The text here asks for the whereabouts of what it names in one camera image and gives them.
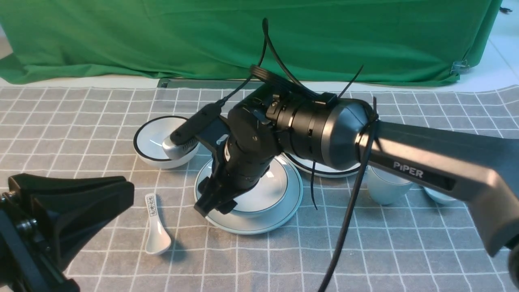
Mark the plain white ceramic spoon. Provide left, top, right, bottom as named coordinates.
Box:
left=423, top=187, right=459, bottom=205

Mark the grey checked tablecloth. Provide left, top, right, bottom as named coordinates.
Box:
left=0, top=87, right=516, bottom=292

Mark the black-rimmed white bowl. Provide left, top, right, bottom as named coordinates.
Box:
left=133, top=115, right=200, bottom=169

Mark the metal clamp on backdrop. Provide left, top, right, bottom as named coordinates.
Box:
left=450, top=60, right=471, bottom=75

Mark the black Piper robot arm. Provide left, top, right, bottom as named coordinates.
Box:
left=1, top=84, right=518, bottom=292

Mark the black-rimmed cartoon plate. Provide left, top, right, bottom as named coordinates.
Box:
left=283, top=153, right=360, bottom=178

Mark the pale green cup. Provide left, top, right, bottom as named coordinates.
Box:
left=367, top=167, right=414, bottom=205

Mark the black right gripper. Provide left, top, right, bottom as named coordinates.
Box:
left=195, top=107, right=281, bottom=217

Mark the white spoon with characters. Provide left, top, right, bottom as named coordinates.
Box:
left=144, top=193, right=171, bottom=255

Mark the green backdrop cloth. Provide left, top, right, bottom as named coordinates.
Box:
left=0, top=0, right=501, bottom=86

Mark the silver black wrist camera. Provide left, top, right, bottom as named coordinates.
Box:
left=162, top=102, right=227, bottom=160

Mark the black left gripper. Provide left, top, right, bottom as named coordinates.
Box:
left=0, top=173, right=135, bottom=292

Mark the shallow grey-rimmed bowl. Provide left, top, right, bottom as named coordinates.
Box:
left=230, top=159, right=288, bottom=218

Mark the large pale green-rimmed plate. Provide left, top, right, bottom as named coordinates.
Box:
left=206, top=155, right=303, bottom=235

